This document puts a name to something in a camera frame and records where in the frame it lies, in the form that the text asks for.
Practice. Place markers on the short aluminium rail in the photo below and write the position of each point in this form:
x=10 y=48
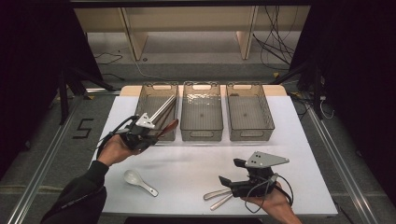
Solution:
x=102 y=91

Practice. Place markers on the brown spoon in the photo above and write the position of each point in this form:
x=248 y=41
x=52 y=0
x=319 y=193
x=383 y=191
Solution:
x=172 y=124

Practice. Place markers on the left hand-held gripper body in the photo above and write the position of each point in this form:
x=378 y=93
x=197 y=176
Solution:
x=140 y=138

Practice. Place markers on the black curtain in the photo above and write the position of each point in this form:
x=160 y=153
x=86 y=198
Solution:
x=358 y=62
x=31 y=62

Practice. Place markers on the person's left hand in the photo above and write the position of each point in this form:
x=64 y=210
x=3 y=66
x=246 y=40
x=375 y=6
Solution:
x=115 y=152

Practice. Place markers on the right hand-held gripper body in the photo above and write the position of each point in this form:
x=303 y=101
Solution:
x=255 y=186

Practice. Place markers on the black metal stand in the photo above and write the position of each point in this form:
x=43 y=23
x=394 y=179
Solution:
x=317 y=93
x=63 y=99

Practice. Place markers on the white table cover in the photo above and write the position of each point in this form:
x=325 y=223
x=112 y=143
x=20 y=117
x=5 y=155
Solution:
x=186 y=202

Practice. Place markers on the light wooden desk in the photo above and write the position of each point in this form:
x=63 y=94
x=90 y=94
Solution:
x=134 y=37

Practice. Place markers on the person's right hand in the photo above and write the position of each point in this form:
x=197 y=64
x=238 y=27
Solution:
x=277 y=203

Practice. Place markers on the white ceramic spoon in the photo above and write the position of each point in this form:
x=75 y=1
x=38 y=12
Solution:
x=132 y=178

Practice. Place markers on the translucent grey plastic bin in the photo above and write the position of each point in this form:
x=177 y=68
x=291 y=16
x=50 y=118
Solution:
x=149 y=99
x=201 y=115
x=249 y=115

